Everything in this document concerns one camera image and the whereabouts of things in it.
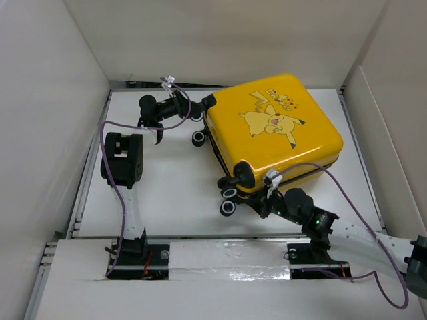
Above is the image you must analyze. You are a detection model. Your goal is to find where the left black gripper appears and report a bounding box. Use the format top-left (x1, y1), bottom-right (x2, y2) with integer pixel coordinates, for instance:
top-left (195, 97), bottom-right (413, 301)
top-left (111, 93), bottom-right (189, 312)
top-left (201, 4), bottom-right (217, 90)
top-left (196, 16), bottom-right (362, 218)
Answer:
top-left (155, 90), bottom-right (206, 123)

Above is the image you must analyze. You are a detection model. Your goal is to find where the yellow suitcase with grey lining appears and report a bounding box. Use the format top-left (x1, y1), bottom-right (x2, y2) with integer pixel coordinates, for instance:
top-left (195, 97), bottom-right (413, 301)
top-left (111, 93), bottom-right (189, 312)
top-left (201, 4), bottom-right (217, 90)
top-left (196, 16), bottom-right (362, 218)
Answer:
top-left (192, 73), bottom-right (344, 217)

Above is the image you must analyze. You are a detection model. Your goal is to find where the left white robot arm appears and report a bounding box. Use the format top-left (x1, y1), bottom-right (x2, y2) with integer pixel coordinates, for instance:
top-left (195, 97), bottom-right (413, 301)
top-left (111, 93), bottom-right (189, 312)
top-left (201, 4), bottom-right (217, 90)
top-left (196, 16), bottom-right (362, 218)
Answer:
top-left (101, 90), bottom-right (207, 265)

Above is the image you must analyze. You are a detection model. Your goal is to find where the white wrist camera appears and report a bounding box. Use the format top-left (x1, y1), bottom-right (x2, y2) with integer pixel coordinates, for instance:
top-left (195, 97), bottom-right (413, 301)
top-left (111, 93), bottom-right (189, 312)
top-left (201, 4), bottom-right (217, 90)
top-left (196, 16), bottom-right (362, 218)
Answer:
top-left (264, 168), bottom-right (283, 191)
top-left (160, 75), bottom-right (175, 95)

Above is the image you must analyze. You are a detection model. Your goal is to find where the purple cable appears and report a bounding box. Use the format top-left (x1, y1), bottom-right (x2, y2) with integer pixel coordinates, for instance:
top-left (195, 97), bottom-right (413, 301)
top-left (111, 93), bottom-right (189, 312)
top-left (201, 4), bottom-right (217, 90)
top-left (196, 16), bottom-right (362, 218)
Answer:
top-left (266, 162), bottom-right (410, 309)
top-left (99, 81), bottom-right (193, 277)

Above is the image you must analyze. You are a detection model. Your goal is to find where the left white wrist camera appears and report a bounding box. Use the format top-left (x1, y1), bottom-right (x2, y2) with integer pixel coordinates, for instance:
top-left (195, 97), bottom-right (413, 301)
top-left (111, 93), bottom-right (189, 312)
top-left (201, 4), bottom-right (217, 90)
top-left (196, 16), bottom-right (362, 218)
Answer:
top-left (160, 75), bottom-right (175, 95)

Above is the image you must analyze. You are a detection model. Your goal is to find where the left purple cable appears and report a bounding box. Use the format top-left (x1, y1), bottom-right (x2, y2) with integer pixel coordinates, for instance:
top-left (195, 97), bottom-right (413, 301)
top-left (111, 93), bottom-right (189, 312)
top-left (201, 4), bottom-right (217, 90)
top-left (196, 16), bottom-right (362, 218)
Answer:
top-left (99, 81), bottom-right (193, 277)

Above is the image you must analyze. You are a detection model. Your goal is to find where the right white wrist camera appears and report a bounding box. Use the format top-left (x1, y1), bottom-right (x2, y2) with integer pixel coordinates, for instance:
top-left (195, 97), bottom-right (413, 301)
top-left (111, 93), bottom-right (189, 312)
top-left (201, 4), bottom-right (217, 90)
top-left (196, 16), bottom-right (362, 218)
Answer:
top-left (264, 168), bottom-right (283, 191)

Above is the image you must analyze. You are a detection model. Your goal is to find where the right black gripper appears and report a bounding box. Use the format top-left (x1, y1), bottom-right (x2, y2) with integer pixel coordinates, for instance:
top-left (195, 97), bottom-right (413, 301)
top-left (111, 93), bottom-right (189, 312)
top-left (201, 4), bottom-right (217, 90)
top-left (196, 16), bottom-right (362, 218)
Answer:
top-left (245, 183), bottom-right (304, 225)

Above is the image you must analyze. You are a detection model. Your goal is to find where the aluminium mounting rail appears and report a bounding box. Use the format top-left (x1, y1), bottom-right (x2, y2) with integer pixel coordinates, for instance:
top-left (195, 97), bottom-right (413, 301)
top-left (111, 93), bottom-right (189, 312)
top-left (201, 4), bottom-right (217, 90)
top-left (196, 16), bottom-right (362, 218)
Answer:
top-left (39, 233), bottom-right (404, 281)

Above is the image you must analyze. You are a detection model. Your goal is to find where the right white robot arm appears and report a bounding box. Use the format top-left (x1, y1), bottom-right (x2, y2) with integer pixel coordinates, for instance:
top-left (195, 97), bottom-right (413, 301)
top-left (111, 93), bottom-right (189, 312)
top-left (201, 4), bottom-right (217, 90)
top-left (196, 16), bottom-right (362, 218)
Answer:
top-left (238, 188), bottom-right (426, 299)

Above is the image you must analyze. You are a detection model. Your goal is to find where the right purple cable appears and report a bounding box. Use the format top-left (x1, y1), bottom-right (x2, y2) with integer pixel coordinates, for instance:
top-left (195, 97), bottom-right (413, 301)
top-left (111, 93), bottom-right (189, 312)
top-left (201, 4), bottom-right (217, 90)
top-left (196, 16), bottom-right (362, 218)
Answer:
top-left (266, 162), bottom-right (410, 309)

